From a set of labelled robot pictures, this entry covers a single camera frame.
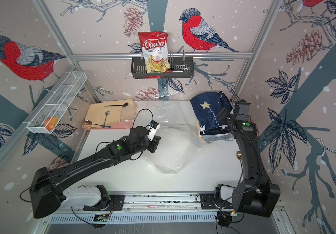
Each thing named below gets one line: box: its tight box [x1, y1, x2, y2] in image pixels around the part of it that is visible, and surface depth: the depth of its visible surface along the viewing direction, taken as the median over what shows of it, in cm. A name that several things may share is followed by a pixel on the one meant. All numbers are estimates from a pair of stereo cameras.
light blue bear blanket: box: [202, 132, 234, 141], surface depth 90 cm
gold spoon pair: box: [236, 151, 242, 162], surface depth 91 cm
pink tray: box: [81, 102, 138, 130], surface depth 107 cm
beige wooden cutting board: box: [85, 98, 137, 125], surface depth 116 cm
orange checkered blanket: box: [196, 120, 205, 141], surface depth 93 cm
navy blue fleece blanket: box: [189, 91, 233, 136], surface depth 92 cm
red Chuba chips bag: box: [138, 31, 170, 74], surface depth 85 cm
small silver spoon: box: [102, 110, 111, 129], surface depth 115 cm
